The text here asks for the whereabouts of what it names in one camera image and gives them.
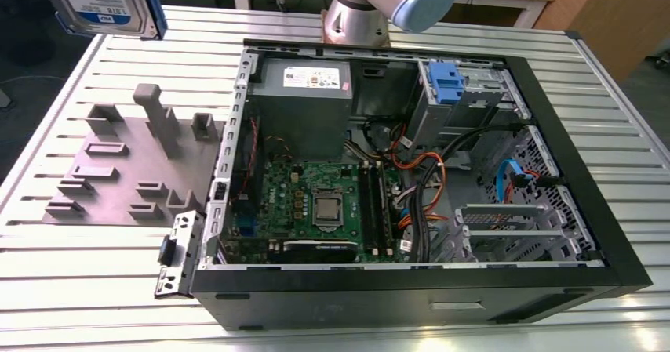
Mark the brown cabinet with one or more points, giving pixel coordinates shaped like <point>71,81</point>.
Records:
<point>618,22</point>

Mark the metal drive cage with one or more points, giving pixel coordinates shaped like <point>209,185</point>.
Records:
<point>434,126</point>

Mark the grey power supply unit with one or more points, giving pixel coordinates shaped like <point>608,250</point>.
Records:
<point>303,124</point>

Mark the CPU socket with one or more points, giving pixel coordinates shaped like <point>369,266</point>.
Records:
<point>331,229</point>

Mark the blue plastic drive latch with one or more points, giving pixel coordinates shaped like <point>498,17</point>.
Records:
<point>445,85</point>

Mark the grey parts rack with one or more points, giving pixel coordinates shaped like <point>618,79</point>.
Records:
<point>131,179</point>

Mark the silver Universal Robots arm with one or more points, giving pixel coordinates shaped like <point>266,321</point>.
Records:
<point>355,22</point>

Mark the blue bracket latch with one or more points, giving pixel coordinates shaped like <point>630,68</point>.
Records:
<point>166,250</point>

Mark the green motherboard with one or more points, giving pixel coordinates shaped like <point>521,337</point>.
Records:
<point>283,187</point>

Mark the black RAM slot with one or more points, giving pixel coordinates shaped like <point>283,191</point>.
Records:
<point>387,218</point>
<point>370,211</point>

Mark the black graphics card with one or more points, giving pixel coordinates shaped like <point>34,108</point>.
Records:
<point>314,251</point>

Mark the black PC case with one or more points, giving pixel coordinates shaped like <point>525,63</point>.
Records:
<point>366,297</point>

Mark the silver CPU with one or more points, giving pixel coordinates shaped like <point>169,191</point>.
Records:
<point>329,211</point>

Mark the hard disk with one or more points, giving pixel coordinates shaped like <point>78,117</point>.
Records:
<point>99,7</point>

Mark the hinged metal slot bracket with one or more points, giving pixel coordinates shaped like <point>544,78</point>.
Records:
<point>183,226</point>

